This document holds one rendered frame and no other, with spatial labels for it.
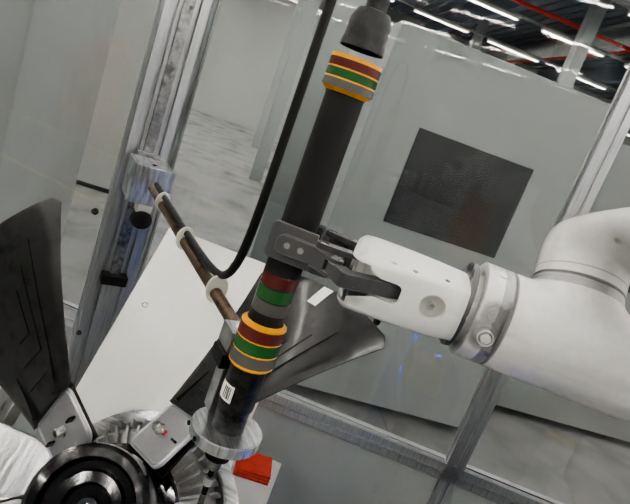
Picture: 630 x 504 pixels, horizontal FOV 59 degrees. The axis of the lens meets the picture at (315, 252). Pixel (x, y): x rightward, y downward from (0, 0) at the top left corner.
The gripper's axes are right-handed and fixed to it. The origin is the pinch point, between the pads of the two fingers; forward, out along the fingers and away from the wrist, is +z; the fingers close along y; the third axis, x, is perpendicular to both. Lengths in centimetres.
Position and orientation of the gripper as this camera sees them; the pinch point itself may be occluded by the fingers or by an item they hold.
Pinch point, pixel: (295, 239)
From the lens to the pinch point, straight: 49.5
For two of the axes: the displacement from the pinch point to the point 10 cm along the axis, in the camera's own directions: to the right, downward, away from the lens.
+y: 1.5, -2.0, 9.7
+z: -9.3, -3.6, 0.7
